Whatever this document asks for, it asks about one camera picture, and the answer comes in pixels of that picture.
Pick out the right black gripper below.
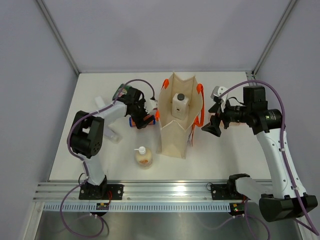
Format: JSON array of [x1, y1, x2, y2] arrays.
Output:
[[202, 98, 252, 137]]

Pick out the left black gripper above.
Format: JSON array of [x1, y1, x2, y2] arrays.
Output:
[[129, 98, 154, 129]]

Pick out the orange bottle blue cap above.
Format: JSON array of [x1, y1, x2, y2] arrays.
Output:
[[129, 115, 156, 129]]

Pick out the clear silver pouch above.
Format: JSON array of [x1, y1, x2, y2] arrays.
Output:
[[103, 124, 122, 144]]

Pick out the green dish soap bottle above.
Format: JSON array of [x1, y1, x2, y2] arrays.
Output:
[[112, 83, 132, 101]]

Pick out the cream canvas bag orange handles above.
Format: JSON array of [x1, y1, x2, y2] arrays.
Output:
[[155, 72, 205, 159]]

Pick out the cream pump lotion bottle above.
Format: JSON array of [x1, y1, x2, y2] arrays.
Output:
[[134, 146, 153, 169]]

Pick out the white bottle black cap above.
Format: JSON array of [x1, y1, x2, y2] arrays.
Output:
[[171, 93, 190, 120]]

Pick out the white tube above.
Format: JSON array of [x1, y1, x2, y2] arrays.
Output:
[[94, 95, 106, 110]]

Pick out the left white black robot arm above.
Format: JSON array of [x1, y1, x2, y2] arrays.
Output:
[[67, 86, 155, 200]]

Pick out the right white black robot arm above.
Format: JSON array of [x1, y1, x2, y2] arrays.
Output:
[[202, 85, 318, 222]]

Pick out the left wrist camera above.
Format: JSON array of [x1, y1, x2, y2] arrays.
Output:
[[145, 99, 158, 114]]

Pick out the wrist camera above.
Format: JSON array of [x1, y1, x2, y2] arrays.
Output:
[[210, 86, 228, 100], [145, 99, 158, 114]]

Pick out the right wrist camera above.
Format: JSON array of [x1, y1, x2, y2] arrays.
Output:
[[210, 86, 228, 100]]

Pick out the aluminium rail frame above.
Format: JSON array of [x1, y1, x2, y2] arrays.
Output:
[[32, 181, 245, 214]]

